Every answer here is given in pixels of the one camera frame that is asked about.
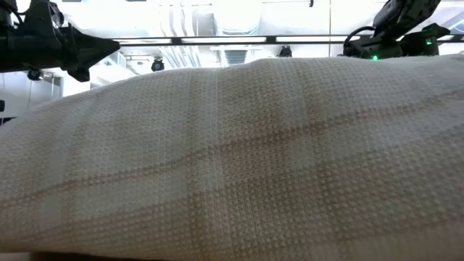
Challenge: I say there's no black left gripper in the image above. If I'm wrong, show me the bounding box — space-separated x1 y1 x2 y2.
23 0 120 83

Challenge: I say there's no black linear ceiling light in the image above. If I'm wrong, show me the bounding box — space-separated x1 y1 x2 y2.
112 34 464 46

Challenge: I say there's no folded white checked towel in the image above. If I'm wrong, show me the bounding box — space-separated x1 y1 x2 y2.
0 54 464 261

